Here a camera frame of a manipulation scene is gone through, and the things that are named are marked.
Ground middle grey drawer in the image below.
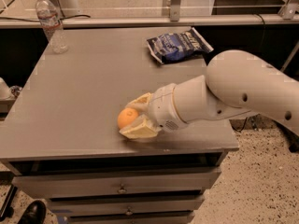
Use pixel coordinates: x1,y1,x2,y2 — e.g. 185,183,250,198
49,194,204,217

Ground orange fruit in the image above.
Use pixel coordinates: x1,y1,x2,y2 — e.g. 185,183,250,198
117,108,139,129

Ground metal frame rail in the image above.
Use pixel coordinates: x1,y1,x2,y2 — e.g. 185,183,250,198
0,13,299,29

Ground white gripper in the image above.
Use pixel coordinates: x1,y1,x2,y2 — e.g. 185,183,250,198
120,83,188,139

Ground bottom grey drawer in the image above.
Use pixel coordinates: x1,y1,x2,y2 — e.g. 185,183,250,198
67,211,195,224

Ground white object at left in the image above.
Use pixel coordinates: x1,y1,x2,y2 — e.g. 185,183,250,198
0,77,11,100

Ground grey drawer cabinet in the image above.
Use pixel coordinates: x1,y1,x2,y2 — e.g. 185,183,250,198
0,26,240,224

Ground grey drawer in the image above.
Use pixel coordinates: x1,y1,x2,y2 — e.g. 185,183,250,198
13,167,221,199
49,194,204,217
67,211,195,224

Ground black shoe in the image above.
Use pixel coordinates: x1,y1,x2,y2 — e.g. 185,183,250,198
17,200,47,224

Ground top grey drawer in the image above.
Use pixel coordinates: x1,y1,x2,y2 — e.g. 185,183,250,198
13,167,221,199

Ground blue chip bag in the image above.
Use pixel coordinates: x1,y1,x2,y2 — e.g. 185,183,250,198
147,28,213,63

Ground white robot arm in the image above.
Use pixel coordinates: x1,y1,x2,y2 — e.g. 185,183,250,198
120,49,299,139

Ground clear plastic water bottle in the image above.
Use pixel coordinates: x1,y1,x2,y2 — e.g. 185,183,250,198
36,0,68,54

